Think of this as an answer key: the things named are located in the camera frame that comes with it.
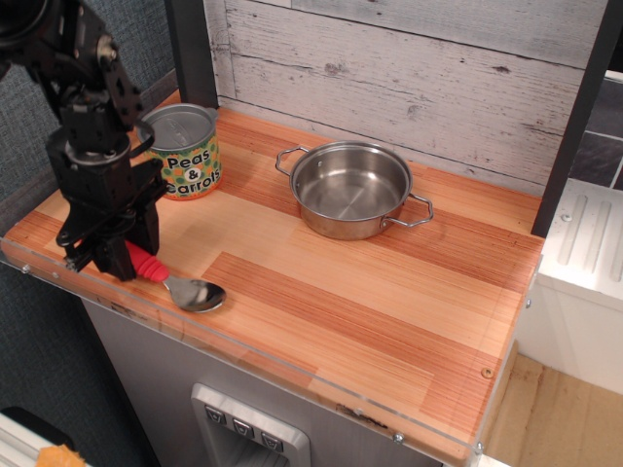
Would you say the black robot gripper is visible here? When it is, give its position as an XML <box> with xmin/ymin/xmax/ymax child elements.
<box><xmin>46</xmin><ymin>128</ymin><xmax>165</xmax><ymax>281</ymax></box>

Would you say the red handled metal spoon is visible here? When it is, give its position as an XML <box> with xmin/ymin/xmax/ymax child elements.
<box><xmin>126</xmin><ymin>241</ymin><xmax>227</xmax><ymax>312</ymax></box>

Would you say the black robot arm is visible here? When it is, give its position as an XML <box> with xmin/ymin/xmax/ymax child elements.
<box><xmin>1</xmin><ymin>1</ymin><xmax>165</xmax><ymax>281</ymax></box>

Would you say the clear acrylic table edge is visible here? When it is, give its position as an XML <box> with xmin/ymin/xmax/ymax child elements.
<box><xmin>3</xmin><ymin>238</ymin><xmax>491</xmax><ymax>465</ymax></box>

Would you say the peas and carrots can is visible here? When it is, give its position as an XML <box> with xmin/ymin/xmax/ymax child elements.
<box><xmin>143</xmin><ymin>103</ymin><xmax>223</xmax><ymax>200</ymax></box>

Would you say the grey toy fridge cabinet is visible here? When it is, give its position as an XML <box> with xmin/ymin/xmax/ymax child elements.
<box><xmin>85</xmin><ymin>302</ymin><xmax>439</xmax><ymax>466</ymax></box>

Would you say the silver ice dispenser panel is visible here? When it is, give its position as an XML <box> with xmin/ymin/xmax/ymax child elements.
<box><xmin>191</xmin><ymin>383</ymin><xmax>312</xmax><ymax>466</ymax></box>

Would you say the black and orange object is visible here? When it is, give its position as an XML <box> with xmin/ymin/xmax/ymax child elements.
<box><xmin>1</xmin><ymin>407</ymin><xmax>89</xmax><ymax>467</ymax></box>

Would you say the stainless steel pot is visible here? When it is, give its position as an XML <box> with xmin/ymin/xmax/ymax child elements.
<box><xmin>275</xmin><ymin>141</ymin><xmax>434</xmax><ymax>240</ymax></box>

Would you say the white toy sink unit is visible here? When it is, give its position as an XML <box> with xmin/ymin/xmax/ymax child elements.
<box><xmin>513</xmin><ymin>70</ymin><xmax>623</xmax><ymax>398</ymax></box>

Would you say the dark left shelf post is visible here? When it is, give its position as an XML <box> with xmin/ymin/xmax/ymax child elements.
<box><xmin>165</xmin><ymin>0</ymin><xmax>219</xmax><ymax>109</ymax></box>

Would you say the dark shelf post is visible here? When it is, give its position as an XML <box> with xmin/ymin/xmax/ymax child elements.
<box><xmin>165</xmin><ymin>0</ymin><xmax>219</xmax><ymax>109</ymax></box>
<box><xmin>531</xmin><ymin>0</ymin><xmax>622</xmax><ymax>238</ymax></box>

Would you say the dark right shelf post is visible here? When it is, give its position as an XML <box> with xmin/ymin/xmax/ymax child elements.
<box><xmin>531</xmin><ymin>0</ymin><xmax>622</xmax><ymax>238</ymax></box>

